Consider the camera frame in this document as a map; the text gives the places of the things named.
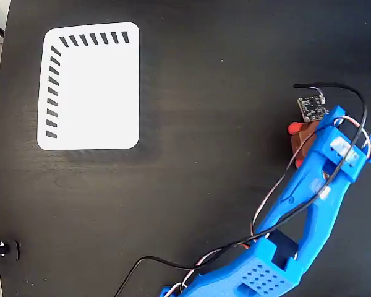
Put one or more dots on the black table clamp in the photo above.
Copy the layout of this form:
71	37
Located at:
4	248

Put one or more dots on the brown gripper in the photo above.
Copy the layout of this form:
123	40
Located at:
308	141

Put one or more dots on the white tray with slots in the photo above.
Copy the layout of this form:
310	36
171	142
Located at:
92	92

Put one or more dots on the small camera circuit board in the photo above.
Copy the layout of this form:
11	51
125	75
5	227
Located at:
313	108

